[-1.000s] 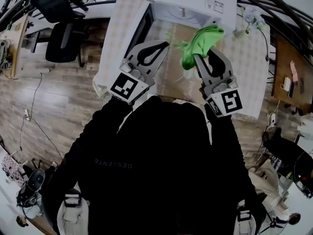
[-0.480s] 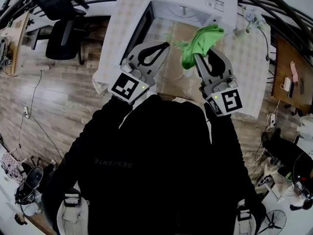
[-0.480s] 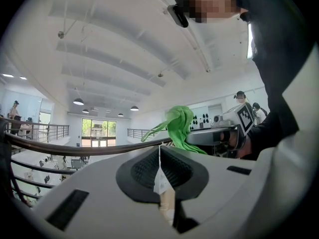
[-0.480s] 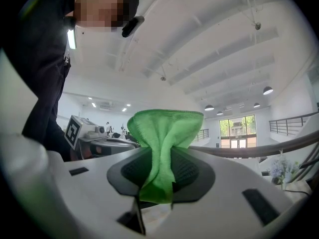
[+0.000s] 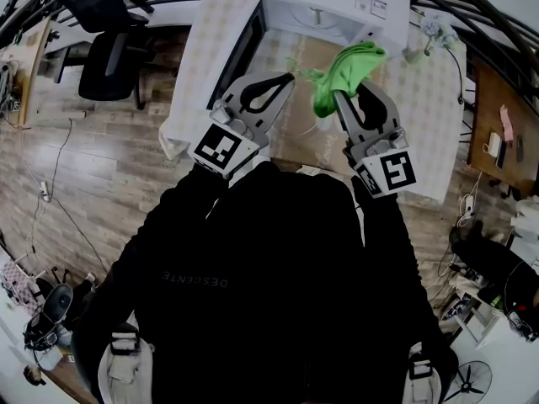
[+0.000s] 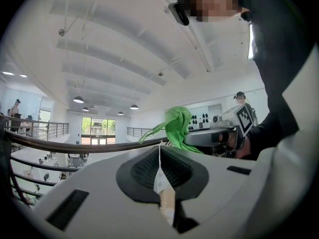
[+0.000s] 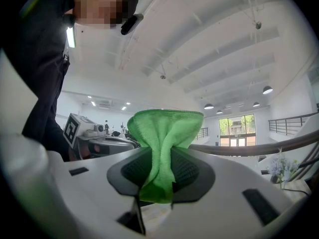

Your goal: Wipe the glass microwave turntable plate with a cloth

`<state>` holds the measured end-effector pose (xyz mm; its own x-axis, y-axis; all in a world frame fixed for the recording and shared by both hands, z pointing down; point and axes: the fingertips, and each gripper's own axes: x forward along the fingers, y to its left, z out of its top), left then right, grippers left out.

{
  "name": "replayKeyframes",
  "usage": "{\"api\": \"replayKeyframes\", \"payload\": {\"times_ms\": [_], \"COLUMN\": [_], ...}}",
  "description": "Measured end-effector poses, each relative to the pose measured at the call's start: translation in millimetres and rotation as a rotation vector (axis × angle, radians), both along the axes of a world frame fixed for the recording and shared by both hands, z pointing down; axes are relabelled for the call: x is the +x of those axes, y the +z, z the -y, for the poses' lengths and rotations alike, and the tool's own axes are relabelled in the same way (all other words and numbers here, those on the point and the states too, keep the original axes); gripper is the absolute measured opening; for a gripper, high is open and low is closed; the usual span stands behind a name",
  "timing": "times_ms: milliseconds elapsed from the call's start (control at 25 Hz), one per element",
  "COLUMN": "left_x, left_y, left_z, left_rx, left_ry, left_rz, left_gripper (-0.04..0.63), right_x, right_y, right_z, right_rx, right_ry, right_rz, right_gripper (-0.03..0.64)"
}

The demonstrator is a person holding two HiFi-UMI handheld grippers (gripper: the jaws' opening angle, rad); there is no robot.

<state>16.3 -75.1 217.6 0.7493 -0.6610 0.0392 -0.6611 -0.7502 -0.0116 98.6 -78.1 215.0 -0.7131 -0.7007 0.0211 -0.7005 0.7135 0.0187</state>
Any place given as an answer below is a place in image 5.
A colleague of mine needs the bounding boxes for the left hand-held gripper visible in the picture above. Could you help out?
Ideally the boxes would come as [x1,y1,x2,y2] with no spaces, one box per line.
[192,72,296,181]

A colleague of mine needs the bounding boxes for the white desk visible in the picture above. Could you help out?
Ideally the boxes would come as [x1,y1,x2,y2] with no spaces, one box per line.
[44,13,195,58]

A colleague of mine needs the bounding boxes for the white power strip with cords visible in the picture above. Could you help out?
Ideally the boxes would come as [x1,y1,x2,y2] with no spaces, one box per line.
[457,194,476,222]

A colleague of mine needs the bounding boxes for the pink checked box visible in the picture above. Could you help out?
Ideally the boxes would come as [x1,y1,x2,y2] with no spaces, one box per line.
[2,263,33,315]

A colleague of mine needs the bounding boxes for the person's left forearm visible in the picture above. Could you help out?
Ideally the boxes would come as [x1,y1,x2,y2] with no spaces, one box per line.
[168,162,237,226]

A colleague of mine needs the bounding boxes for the dark wooden table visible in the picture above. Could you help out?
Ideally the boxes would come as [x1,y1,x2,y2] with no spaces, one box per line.
[466,59,539,201]

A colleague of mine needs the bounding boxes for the green cloth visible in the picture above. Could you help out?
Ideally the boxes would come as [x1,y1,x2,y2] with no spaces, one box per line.
[285,41,387,120]

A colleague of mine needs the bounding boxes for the thin black table cable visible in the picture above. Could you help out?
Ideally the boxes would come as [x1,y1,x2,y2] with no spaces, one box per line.
[446,48,467,103]

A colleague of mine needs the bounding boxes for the brown wooden desk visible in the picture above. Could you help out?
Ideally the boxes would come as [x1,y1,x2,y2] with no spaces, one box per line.
[41,353,100,404]

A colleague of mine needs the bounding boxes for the white backpack shoulder strap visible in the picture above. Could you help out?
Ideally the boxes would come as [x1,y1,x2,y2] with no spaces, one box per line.
[97,321,156,404]
[403,342,443,404]

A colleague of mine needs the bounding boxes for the light wooden desk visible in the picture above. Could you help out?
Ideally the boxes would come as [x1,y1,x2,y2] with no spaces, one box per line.
[0,14,54,128]

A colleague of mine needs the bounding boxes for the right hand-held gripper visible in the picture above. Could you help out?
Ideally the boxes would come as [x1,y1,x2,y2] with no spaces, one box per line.
[333,81,418,199]

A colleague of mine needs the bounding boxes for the black round fan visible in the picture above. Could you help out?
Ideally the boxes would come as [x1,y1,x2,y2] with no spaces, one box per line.
[41,283,75,324]

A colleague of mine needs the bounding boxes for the black floor cable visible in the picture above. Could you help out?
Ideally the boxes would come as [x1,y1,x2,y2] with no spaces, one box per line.
[44,118,109,275]

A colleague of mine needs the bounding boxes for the pale blue artificial flowers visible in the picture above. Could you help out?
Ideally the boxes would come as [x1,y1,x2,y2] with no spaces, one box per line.
[420,13,461,56]

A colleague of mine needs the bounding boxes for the pale green vase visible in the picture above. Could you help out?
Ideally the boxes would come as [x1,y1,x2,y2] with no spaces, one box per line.
[402,44,424,66]

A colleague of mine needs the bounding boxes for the black office chair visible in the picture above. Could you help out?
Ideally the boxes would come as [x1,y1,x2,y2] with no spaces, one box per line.
[78,30,156,111]
[48,0,151,33]

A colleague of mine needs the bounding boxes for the pink paper notes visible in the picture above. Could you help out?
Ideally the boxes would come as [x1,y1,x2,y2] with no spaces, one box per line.
[499,104,515,141]

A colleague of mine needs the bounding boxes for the person's right forearm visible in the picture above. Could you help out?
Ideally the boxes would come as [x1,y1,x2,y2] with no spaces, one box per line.
[351,174,416,277]

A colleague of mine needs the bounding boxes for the person's black-clothed torso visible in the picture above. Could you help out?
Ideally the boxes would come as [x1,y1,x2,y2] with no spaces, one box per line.
[71,160,460,404]

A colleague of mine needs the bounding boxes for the white shelf unit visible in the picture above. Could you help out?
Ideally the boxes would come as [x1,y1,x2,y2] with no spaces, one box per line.
[437,292,506,348]

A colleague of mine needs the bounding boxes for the black metal railing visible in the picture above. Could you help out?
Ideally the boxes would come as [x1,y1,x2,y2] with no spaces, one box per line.
[410,0,539,113]

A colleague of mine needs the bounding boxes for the black standing floor fan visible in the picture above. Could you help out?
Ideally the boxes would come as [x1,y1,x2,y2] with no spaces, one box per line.
[441,359,494,404]

